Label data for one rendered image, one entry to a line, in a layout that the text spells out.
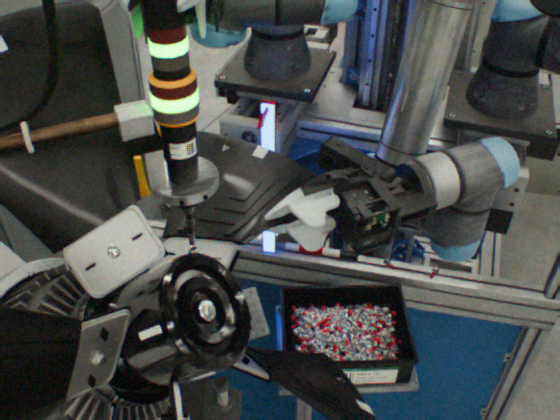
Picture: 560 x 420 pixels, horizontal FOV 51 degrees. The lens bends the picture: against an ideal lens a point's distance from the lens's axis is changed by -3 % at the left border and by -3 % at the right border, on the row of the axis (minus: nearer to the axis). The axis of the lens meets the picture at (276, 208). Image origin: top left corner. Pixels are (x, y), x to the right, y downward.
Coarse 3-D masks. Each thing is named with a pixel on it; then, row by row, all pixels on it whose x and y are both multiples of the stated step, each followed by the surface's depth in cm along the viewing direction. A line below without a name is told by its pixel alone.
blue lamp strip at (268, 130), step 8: (264, 104) 94; (272, 112) 95; (272, 120) 96; (264, 128) 97; (272, 128) 97; (264, 136) 98; (272, 136) 98; (264, 144) 99; (272, 144) 99; (264, 232) 112; (272, 232) 112; (264, 240) 113; (272, 240) 113; (264, 248) 115; (272, 248) 114
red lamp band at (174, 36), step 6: (150, 30) 49; (156, 30) 49; (168, 30) 49; (174, 30) 49; (180, 30) 50; (186, 30) 51; (150, 36) 50; (156, 36) 49; (162, 36) 49; (168, 36) 49; (174, 36) 50; (180, 36) 50; (156, 42) 50; (162, 42) 50; (168, 42) 50; (174, 42) 50
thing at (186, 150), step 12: (168, 132) 56; (180, 132) 56; (192, 132) 56; (168, 144) 57; (180, 144) 56; (192, 144) 57; (168, 156) 58; (180, 156) 57; (192, 156) 58; (168, 168) 59; (180, 168) 58; (192, 168) 59; (180, 180) 59; (192, 180) 60
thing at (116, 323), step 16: (96, 320) 52; (112, 320) 54; (128, 320) 56; (96, 336) 53; (112, 336) 55; (80, 352) 52; (112, 352) 56; (80, 368) 53; (96, 368) 55; (112, 368) 58; (80, 384) 55; (96, 384) 57
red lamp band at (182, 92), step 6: (150, 84) 53; (192, 84) 53; (150, 90) 53; (156, 90) 53; (162, 90) 52; (168, 90) 52; (174, 90) 52; (180, 90) 52; (186, 90) 53; (192, 90) 53; (156, 96) 53; (162, 96) 53; (168, 96) 53; (174, 96) 53; (180, 96) 53; (186, 96) 53
